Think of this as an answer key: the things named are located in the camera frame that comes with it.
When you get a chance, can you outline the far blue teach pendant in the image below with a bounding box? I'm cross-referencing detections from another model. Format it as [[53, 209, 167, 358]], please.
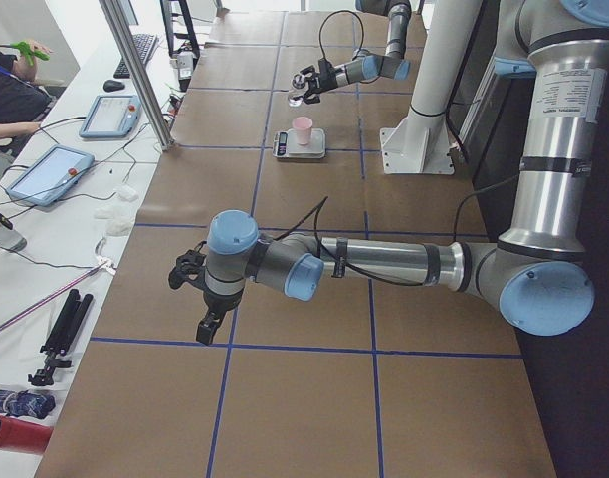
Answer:
[[79, 95, 141, 139]]

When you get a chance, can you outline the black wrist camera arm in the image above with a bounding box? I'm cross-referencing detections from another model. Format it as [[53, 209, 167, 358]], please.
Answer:
[[168, 241, 206, 291]]

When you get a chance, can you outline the near blue teach pendant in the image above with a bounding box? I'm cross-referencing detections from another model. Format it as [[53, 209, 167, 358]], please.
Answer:
[[6, 145, 95, 206]]

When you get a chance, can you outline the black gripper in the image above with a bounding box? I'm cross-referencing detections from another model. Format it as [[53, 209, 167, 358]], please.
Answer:
[[196, 290, 243, 346], [299, 62, 338, 104]]

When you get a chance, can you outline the clear glass sauce bottle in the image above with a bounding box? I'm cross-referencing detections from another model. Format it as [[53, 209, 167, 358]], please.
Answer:
[[288, 73, 308, 108]]

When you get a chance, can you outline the aluminium frame post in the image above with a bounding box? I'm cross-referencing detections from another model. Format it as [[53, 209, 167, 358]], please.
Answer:
[[99, 0, 174, 151]]

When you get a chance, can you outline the blue teach pendant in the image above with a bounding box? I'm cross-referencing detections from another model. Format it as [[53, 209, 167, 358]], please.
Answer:
[[79, 95, 141, 139], [6, 145, 95, 206]]

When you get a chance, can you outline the silver digital kitchen scale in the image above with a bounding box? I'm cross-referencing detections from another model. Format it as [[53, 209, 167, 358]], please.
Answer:
[[272, 128, 326, 160]]

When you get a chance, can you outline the black folded tripod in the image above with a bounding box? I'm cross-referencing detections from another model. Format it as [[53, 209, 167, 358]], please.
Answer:
[[28, 289, 94, 386]]

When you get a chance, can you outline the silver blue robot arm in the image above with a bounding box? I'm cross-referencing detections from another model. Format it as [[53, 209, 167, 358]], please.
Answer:
[[194, 1, 609, 345], [288, 1, 412, 107]]

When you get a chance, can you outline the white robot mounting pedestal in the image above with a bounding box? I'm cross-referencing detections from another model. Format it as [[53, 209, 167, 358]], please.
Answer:
[[380, 0, 482, 175]]

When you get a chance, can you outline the seated person in black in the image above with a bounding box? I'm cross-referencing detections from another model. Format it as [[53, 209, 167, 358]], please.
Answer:
[[0, 51, 53, 140]]

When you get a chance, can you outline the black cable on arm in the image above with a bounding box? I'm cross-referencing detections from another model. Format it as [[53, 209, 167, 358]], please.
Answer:
[[274, 173, 522, 288], [317, 9, 370, 64]]

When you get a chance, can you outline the blue folded umbrella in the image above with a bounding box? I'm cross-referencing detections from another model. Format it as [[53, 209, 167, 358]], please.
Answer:
[[0, 389, 56, 419]]

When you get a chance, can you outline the crumpled white tissue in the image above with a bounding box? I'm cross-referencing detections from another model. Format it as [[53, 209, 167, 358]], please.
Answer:
[[94, 184, 139, 237]]

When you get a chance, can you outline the black computer mouse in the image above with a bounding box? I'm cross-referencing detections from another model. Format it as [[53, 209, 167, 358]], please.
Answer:
[[102, 80, 125, 93]]

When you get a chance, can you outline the black keyboard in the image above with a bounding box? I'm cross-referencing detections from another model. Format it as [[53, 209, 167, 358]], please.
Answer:
[[112, 33, 158, 79]]

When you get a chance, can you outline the red cylinder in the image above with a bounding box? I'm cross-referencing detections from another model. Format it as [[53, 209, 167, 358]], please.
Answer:
[[0, 415, 53, 455]]

